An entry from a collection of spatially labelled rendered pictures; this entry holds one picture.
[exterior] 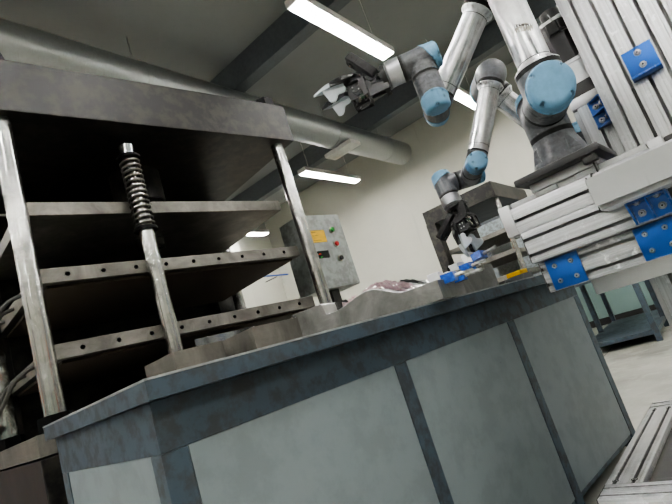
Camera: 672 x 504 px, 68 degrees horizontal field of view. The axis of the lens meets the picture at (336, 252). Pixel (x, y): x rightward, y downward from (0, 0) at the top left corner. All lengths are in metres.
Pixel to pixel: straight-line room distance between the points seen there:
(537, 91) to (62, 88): 1.57
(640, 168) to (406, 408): 0.78
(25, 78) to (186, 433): 1.45
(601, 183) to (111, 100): 1.68
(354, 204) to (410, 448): 8.75
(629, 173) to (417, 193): 7.99
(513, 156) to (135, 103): 7.10
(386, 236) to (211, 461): 8.64
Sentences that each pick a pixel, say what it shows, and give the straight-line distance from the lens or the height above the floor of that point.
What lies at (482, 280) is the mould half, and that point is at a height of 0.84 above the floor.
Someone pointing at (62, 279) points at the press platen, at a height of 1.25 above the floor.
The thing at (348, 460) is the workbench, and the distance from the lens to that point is 1.18.
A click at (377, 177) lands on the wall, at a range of 9.65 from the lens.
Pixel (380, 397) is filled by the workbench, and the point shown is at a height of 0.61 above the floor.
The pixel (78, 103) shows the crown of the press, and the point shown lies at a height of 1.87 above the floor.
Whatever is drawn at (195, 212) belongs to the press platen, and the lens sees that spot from 2.19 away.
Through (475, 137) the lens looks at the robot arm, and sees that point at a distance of 1.90.
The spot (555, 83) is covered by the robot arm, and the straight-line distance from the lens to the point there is 1.38.
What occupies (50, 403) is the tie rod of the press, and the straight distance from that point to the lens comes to 1.70.
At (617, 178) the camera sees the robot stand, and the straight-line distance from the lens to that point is 1.30.
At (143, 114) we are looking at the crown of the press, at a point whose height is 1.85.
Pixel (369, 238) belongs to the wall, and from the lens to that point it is 9.68.
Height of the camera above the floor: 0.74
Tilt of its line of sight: 12 degrees up
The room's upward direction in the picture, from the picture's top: 18 degrees counter-clockwise
